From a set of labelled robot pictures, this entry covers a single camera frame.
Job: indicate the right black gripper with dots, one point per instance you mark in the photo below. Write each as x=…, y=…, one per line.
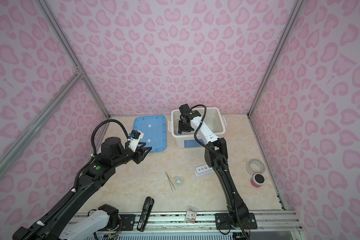
x=181, y=128

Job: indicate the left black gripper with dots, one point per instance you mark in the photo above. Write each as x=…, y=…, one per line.
x=140, y=156

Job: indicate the metal tweezers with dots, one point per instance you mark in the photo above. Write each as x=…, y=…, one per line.
x=170, y=183

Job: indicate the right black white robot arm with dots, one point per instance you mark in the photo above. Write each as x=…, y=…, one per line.
x=216, y=157

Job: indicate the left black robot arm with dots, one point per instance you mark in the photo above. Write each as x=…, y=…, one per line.
x=94, y=175

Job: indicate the blue plastic bin lid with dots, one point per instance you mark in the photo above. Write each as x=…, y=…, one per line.
x=154, y=129

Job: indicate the white plastic storage bin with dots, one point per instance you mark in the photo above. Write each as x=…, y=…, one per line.
x=213, y=127

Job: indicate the small white ceramic bowl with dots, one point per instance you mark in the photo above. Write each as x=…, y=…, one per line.
x=178, y=181

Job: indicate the black stapler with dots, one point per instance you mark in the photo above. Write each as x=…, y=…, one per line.
x=145, y=214

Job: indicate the white test tube rack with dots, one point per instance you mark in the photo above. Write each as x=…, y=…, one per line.
x=203, y=171

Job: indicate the clear box red label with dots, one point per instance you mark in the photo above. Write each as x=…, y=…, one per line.
x=191, y=214

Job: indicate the clear round petri dish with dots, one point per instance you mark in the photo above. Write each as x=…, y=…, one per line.
x=255, y=166

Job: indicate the pink jar black lid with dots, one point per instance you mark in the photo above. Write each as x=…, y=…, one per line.
x=257, y=180

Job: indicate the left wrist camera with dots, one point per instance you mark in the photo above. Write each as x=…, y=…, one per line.
x=134, y=139

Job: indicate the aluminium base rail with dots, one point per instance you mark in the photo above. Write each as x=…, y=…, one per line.
x=262, y=225

